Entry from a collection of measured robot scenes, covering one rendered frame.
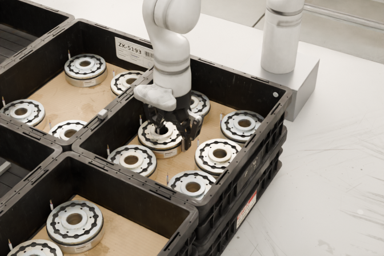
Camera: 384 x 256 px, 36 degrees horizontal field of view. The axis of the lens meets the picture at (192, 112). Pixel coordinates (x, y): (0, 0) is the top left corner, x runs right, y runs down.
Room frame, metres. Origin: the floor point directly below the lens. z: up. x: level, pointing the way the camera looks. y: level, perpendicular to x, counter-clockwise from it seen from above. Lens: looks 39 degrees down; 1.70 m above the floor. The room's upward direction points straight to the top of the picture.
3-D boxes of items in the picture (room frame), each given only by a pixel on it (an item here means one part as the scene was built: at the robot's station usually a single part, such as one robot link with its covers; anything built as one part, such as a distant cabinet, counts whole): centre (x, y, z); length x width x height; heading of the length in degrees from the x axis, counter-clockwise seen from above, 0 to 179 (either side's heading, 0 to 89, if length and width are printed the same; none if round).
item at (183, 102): (0.95, 0.04, 0.96); 0.08 x 0.08 x 0.09
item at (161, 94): (0.94, 0.05, 1.03); 0.11 x 0.09 x 0.06; 148
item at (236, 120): (0.99, -0.11, 0.86); 0.05 x 0.05 x 0.01
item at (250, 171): (0.94, 0.01, 0.87); 0.40 x 0.30 x 0.11; 149
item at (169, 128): (0.97, 0.07, 0.86); 0.05 x 0.05 x 0.01
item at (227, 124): (0.99, -0.11, 0.86); 0.10 x 0.10 x 0.01
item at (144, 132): (0.97, 0.07, 0.86); 0.10 x 0.10 x 0.01
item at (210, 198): (0.94, 0.01, 0.92); 0.40 x 0.30 x 0.02; 149
